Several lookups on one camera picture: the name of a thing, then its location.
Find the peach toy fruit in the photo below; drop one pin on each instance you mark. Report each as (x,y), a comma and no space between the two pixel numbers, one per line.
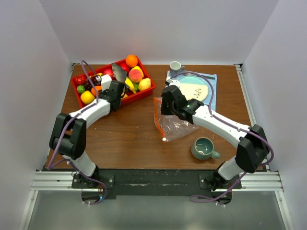
(136,75)

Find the metal spoon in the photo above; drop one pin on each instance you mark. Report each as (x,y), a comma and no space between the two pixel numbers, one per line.
(208,76)

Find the clear zip top bag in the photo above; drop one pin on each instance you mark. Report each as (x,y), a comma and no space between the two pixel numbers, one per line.
(170,126)

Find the green ceramic mug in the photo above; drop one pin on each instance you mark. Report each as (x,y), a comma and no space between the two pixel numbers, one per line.
(203,149)

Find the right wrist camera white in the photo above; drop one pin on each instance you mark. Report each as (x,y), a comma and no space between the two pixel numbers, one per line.
(169,82)

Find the yellow lemon toy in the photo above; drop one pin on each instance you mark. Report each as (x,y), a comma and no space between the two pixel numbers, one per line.
(144,84)

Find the blue cream plate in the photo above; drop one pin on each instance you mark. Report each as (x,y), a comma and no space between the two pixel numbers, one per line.
(193,87)

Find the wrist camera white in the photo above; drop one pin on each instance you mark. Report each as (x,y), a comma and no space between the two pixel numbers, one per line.
(169,82)
(104,81)

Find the grey toy fish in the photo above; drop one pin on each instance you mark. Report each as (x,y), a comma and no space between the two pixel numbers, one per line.
(119,74)

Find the yellow banana toy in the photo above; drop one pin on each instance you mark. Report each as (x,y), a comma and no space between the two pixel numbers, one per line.
(130,85)

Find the orange fruit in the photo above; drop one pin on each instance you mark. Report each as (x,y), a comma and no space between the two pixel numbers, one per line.
(131,60)

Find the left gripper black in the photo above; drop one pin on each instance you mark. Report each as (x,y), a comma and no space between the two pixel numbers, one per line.
(104,93)

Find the red apple toy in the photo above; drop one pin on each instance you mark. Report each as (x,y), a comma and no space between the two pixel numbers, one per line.
(124,66)

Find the grey white cup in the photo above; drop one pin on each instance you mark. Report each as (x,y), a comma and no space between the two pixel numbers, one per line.
(175,67)

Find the yellow round fruit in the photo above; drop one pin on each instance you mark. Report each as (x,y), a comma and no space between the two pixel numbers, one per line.
(87,97)

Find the blue checked cloth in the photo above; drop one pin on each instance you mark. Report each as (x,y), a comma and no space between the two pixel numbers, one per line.
(207,100)

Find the green lime toy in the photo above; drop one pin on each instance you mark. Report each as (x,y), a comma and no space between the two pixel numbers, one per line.
(80,89)

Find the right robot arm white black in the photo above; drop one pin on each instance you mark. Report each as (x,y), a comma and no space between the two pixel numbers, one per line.
(251,143)

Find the aluminium frame rail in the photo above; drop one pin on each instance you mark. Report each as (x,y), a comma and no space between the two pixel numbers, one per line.
(61,181)

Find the purple grapes bunch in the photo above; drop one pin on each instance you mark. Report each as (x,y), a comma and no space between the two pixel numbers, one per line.
(96,81)

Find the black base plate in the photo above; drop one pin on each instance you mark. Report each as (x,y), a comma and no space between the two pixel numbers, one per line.
(114,179)

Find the orange tangerine toy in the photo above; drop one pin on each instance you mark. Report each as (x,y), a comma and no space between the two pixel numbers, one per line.
(96,90)

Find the red plastic tray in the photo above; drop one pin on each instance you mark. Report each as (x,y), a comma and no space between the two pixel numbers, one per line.
(128,96)

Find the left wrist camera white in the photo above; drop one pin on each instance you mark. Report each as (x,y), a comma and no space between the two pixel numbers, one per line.
(104,81)

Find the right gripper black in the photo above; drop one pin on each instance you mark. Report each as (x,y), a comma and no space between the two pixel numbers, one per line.
(163,110)

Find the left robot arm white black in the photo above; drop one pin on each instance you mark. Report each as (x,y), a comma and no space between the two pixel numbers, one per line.
(68,136)

